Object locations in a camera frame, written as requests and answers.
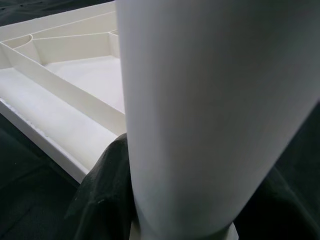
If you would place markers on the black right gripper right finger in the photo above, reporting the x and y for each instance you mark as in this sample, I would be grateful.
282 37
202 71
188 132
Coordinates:
282 215

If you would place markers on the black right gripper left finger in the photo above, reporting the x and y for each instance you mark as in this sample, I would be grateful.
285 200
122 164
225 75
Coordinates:
105 200

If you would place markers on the white plastic table top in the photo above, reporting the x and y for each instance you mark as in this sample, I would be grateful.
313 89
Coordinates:
75 75

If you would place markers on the white plastic table leg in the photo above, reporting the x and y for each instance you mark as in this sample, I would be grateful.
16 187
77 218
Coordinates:
212 100

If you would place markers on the black table cloth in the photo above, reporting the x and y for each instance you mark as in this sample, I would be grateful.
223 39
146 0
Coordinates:
25 200

